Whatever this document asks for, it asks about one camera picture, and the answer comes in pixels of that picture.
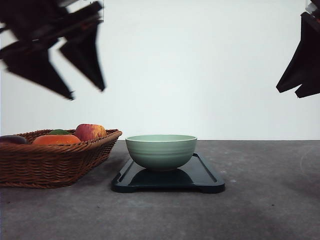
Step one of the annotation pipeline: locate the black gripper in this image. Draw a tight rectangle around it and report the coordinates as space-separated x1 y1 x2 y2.
0 0 105 101
276 0 320 93

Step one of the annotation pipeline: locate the dark rectangular tray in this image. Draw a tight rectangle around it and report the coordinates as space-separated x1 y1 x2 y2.
111 153 225 193

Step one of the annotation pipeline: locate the orange fruit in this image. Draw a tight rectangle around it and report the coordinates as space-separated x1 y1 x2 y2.
33 134 81 145

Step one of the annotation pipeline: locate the dark red plum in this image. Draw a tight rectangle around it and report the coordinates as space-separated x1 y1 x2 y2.
0 135 28 145

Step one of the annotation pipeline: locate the green ceramic bowl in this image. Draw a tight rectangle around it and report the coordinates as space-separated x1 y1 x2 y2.
125 134 197 172

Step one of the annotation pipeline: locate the brown wicker basket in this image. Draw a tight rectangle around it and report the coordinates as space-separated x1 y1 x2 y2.
0 129 123 189

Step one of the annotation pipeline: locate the green avocado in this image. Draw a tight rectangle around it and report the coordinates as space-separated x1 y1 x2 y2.
48 129 70 135

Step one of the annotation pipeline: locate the white wall socket right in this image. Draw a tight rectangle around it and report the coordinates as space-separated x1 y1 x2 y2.
305 2 316 13

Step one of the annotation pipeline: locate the red yellow apple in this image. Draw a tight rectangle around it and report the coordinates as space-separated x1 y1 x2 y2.
74 123 107 142

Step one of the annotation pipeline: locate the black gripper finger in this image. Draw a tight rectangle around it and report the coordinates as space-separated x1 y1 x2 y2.
295 82 320 98

